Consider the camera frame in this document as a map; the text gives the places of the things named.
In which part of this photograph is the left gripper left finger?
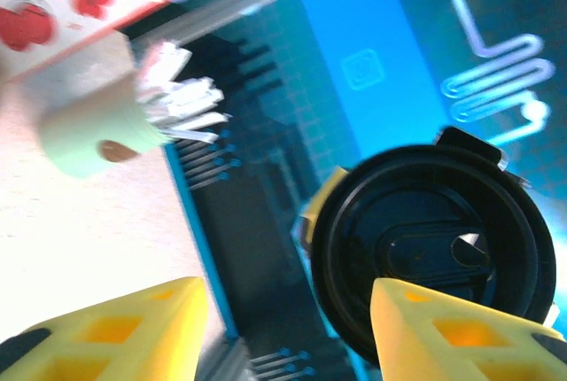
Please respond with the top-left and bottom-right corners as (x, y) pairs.
(0, 276), (209, 381)

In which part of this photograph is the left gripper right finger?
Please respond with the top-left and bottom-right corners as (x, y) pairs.
(370, 277), (567, 381)

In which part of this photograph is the green coffee cup black lid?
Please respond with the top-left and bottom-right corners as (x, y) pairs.
(291, 127), (559, 367)

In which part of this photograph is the pale green holder cup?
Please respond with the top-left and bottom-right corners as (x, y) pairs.
(17, 30), (167, 181)

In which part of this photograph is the white paper stick packet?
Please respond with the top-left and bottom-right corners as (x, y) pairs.
(141, 77), (226, 121)
(150, 110), (235, 144)
(139, 42), (192, 89)

